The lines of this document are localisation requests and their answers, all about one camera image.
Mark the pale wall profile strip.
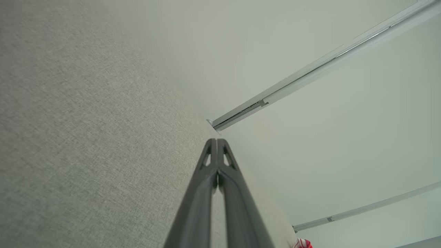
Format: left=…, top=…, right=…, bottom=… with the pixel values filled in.
left=292, top=180, right=441, bottom=233

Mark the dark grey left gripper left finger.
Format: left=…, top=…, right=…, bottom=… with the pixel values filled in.
left=164, top=138, right=218, bottom=248

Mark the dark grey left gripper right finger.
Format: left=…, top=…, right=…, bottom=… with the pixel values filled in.
left=217, top=138, right=275, bottom=248

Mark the grey partition post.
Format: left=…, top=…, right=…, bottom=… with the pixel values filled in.
left=206, top=0, right=441, bottom=132

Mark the grey fabric sofa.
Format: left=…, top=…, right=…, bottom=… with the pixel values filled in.
left=0, top=0, right=299, bottom=248

